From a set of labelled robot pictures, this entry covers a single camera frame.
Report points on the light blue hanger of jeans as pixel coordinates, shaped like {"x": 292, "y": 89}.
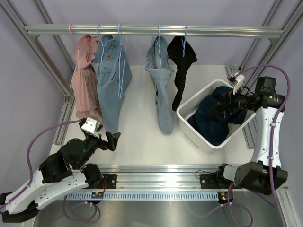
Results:
{"x": 161, "y": 53}

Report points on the white plastic basket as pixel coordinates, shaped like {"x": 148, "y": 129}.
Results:
{"x": 188, "y": 108}

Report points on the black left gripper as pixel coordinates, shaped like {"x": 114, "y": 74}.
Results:
{"x": 112, "y": 139}

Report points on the light denim jeans on hanger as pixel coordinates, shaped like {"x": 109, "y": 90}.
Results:
{"x": 160, "y": 80}

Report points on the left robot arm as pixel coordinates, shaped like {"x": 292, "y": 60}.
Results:
{"x": 62, "y": 173}

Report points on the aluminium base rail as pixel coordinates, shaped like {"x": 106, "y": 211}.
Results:
{"x": 154, "y": 177}

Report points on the light blue wire hanger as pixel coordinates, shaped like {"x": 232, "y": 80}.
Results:
{"x": 121, "y": 60}

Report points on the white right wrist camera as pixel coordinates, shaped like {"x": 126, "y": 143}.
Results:
{"x": 237, "y": 80}

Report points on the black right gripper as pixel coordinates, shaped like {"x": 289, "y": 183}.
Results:
{"x": 220, "y": 110}

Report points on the slotted cable duct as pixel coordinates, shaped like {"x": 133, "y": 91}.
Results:
{"x": 143, "y": 196}

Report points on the light denim skirt with buttons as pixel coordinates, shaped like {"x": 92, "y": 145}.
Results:
{"x": 107, "y": 74}

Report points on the aluminium extrusion frame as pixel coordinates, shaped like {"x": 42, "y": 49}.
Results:
{"x": 36, "y": 70}

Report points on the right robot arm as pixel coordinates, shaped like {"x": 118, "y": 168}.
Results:
{"x": 268, "y": 107}

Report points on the light blue hanger of denim skirt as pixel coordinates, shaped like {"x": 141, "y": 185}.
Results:
{"x": 103, "y": 41}

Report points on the pink dress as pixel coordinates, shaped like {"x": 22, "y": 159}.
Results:
{"x": 84, "y": 80}

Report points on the dark blue denim skirt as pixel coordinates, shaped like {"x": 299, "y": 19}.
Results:
{"x": 215, "y": 130}

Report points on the pink hanger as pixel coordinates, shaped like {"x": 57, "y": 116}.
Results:
{"x": 71, "y": 35}

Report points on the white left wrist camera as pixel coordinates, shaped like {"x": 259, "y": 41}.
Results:
{"x": 91, "y": 126}

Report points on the black hanging garment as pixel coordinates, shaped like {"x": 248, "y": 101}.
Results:
{"x": 175, "y": 51}

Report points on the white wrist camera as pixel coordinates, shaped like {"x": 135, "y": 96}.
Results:
{"x": 91, "y": 126}
{"x": 237, "y": 80}

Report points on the light blue hanger of black garment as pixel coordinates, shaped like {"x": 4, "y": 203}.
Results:
{"x": 184, "y": 41}

